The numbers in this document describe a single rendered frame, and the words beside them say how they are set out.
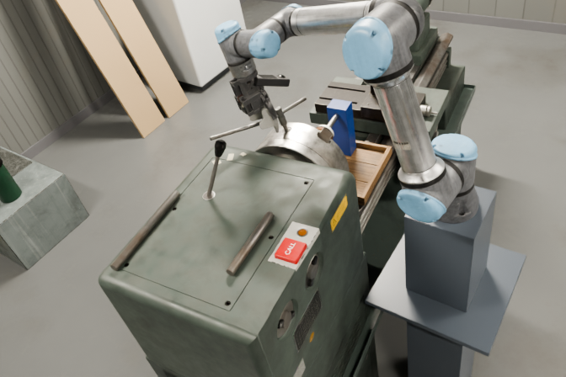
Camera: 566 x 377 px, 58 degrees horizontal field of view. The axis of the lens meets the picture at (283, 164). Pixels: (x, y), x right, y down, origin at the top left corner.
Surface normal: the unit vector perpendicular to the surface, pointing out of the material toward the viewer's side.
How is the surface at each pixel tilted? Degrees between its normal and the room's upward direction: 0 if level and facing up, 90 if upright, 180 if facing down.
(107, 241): 0
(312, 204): 0
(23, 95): 90
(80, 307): 0
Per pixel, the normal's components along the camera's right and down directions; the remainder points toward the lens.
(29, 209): 0.82, 0.26
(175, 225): -0.17, -0.75
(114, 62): 0.75, 0.04
